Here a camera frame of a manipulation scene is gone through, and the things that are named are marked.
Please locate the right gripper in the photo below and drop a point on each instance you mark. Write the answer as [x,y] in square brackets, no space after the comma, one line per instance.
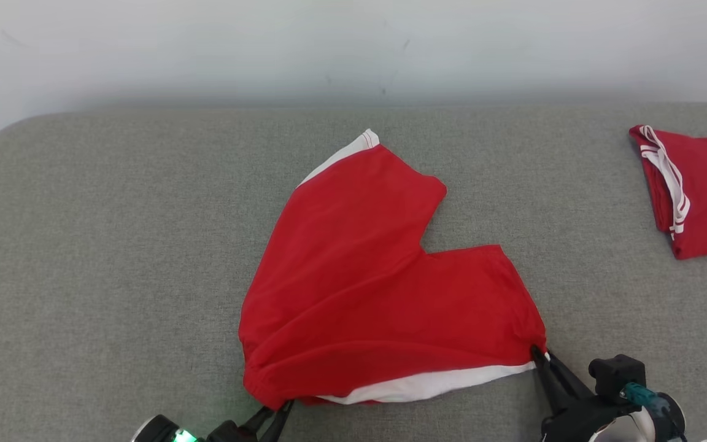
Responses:
[580,420]

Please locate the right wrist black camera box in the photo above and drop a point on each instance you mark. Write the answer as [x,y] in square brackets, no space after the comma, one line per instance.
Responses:
[614,374]

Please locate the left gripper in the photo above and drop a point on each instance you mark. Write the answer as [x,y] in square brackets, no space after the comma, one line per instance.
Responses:
[234,433]

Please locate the red shorts with white trim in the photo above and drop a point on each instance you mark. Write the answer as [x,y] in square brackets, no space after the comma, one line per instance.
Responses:
[366,294]

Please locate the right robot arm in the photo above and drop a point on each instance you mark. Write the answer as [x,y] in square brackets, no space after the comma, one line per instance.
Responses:
[666,426]

